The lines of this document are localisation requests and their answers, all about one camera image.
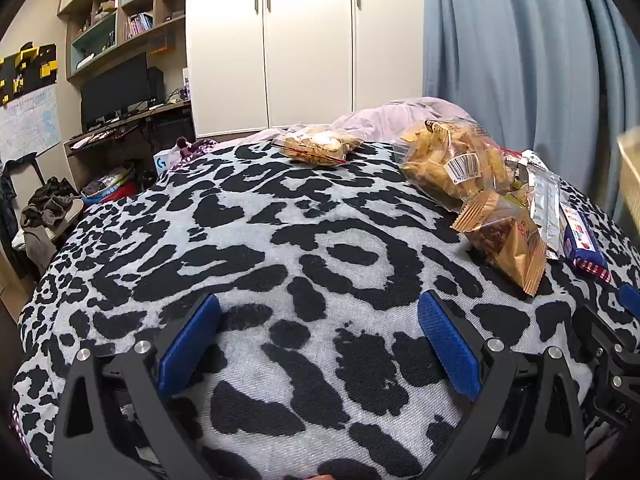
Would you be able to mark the pink duvet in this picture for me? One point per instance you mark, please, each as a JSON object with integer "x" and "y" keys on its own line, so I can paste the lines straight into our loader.
{"x": 380, "y": 115}

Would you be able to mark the black yellow wall pegboard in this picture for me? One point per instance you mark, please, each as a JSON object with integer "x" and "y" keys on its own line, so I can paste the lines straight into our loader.
{"x": 40, "y": 75}

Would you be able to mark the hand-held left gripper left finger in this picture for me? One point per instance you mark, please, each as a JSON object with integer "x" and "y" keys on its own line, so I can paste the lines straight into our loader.
{"x": 187, "y": 345}

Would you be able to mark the red snack packet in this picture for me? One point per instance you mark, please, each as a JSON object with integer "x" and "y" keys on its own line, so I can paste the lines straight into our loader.
{"x": 511, "y": 155}

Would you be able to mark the silver foil snack packet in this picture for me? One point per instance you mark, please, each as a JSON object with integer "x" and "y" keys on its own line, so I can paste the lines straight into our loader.
{"x": 554, "y": 220}
{"x": 537, "y": 205}

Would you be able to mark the keyboard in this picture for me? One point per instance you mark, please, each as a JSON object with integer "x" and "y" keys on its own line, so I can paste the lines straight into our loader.
{"x": 90, "y": 139}

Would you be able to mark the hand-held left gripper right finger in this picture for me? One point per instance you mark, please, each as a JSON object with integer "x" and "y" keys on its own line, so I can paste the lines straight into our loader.
{"x": 450, "y": 345}

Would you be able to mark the brown snack packet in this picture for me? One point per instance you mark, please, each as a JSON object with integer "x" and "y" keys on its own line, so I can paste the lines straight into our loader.
{"x": 510, "y": 245}

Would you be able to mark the clear bag of pale biscuits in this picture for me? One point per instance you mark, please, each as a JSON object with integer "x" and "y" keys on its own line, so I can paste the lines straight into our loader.
{"x": 315, "y": 144}

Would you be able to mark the black white leopard print blanket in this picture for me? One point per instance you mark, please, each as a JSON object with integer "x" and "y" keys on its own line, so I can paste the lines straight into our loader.
{"x": 300, "y": 240}

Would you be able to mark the blue biscuit packet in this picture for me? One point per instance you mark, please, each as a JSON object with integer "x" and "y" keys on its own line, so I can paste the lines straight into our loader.
{"x": 582, "y": 240}

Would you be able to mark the white chair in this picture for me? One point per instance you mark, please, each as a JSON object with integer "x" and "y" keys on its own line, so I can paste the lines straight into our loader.
{"x": 70, "y": 216}

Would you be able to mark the wooden wall bookshelf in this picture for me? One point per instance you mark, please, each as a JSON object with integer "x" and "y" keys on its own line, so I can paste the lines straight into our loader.
{"x": 156, "y": 5}

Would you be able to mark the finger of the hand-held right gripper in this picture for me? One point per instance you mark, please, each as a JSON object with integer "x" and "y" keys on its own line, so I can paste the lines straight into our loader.
{"x": 602, "y": 332}
{"x": 631, "y": 300}

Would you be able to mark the purple patterned cloth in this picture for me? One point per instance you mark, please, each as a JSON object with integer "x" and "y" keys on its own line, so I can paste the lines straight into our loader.
{"x": 197, "y": 149}

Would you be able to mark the dark clothes pile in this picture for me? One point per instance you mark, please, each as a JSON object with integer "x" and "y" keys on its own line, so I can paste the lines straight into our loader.
{"x": 50, "y": 200}

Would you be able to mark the row of books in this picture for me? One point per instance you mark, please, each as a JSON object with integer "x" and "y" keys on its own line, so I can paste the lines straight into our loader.
{"x": 139, "y": 25}

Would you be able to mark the blue grey curtain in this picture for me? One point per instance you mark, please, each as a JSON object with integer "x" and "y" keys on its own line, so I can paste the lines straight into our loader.
{"x": 500, "y": 35}

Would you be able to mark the white wardrobe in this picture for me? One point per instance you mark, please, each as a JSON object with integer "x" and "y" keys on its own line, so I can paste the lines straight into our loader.
{"x": 300, "y": 35}

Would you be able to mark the wooden computer desk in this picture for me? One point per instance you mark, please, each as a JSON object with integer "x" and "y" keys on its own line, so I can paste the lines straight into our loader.
{"x": 127, "y": 121}

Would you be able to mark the red plastic basin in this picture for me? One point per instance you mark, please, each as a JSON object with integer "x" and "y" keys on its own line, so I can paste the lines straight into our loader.
{"x": 117, "y": 192}

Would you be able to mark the small yellow snack packet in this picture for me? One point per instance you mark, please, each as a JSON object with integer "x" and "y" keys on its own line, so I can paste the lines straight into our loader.
{"x": 520, "y": 192}

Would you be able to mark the large clear cracker bag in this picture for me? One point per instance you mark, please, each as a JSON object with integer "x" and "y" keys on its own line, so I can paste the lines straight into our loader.
{"x": 440, "y": 160}

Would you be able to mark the wall map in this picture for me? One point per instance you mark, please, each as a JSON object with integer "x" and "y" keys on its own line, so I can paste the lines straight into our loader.
{"x": 30, "y": 125}

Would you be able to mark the black computer monitor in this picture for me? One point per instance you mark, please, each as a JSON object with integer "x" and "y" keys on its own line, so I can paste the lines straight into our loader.
{"x": 115, "y": 90}

